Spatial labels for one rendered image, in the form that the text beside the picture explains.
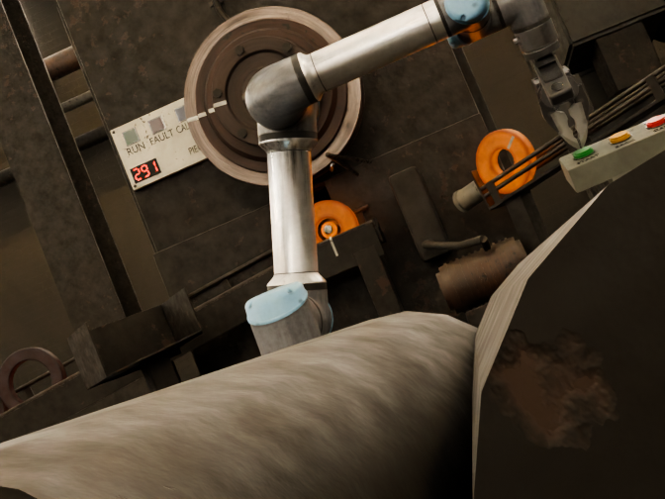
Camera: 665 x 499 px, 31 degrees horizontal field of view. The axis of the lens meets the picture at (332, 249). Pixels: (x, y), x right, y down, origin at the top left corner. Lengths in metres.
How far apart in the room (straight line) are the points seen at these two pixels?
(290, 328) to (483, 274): 0.87
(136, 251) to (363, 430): 9.37
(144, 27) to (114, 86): 0.19
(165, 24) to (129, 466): 3.27
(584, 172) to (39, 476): 2.20
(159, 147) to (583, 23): 4.29
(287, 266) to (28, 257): 7.69
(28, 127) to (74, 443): 5.94
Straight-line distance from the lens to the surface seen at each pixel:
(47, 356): 3.36
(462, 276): 2.94
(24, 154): 6.14
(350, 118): 3.16
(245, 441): 0.24
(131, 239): 9.67
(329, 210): 3.17
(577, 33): 7.28
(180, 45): 3.44
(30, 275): 9.94
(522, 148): 2.96
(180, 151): 3.38
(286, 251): 2.33
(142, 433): 0.23
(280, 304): 2.18
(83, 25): 3.54
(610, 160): 2.37
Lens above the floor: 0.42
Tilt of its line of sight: 5 degrees up
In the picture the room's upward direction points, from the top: 22 degrees counter-clockwise
